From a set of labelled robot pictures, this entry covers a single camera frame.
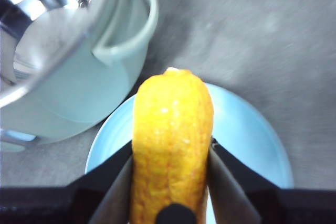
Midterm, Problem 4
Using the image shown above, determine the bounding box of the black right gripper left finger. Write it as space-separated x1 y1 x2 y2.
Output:
0 141 134 224

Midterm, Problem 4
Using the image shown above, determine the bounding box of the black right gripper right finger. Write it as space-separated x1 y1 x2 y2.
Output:
208 137 336 224

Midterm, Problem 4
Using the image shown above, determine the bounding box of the yellow corn cob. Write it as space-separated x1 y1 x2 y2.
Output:
130 67 214 224

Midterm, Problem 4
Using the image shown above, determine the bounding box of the blue round plate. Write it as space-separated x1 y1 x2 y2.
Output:
84 82 294 224

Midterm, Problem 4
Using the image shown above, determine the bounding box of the pale green electric steamer pot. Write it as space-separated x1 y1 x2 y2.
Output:
0 0 160 153

